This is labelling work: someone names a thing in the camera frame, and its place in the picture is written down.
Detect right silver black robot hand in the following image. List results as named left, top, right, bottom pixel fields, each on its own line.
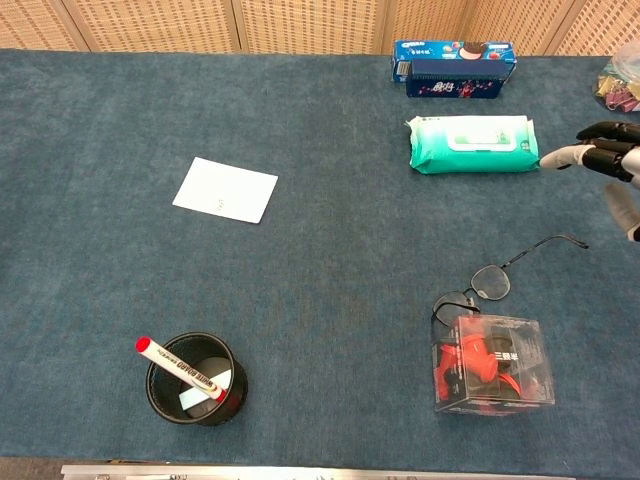
left=539, top=121, right=640, bottom=241

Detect aluminium rail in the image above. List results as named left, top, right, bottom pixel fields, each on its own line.
left=60, top=463, right=576, bottom=480

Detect thin-framed eyeglasses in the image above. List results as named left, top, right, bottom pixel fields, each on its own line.
left=431, top=234, right=590, bottom=326

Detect green white wet wipes pack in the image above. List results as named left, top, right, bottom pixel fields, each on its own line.
left=407, top=115, right=542, bottom=175

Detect clear box with orange contents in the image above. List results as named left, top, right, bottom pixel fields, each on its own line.
left=430, top=313, right=556, bottom=417

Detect light blue paper strip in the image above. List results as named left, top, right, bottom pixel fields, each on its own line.
left=178, top=369, right=234, bottom=412

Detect blue Oreo cookie box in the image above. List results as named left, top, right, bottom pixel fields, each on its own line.
left=390, top=39, right=518, bottom=84

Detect dark blue printed box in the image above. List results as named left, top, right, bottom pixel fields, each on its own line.
left=404, top=59, right=507, bottom=100

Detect bag of coloured binder clips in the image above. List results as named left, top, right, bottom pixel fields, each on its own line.
left=592, top=39, right=640, bottom=112

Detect white paper card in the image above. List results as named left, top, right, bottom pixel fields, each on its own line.
left=172, top=156, right=279, bottom=225

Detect red white whiteboard marker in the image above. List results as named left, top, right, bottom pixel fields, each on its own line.
left=135, top=336, right=229, bottom=404

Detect woven wooden folding screen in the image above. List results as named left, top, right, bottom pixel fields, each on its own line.
left=0, top=0, right=640, bottom=57

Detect black round pen holder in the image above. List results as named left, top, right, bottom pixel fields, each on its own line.
left=145, top=332, right=249, bottom=427

